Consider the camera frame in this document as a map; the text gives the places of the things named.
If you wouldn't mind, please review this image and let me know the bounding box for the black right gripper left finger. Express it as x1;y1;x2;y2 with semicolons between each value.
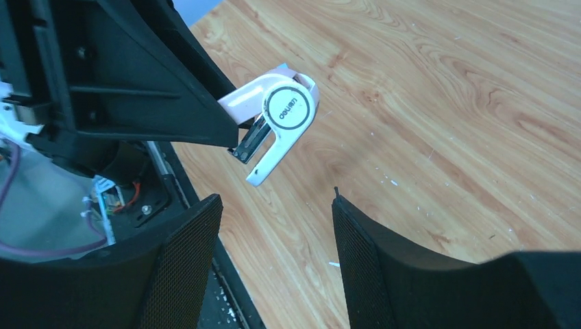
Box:
0;193;224;329

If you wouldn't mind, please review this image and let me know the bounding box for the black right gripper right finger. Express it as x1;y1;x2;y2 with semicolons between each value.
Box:
332;195;580;328

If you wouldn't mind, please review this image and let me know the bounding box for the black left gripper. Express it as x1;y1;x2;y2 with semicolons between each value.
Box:
1;1;238;182

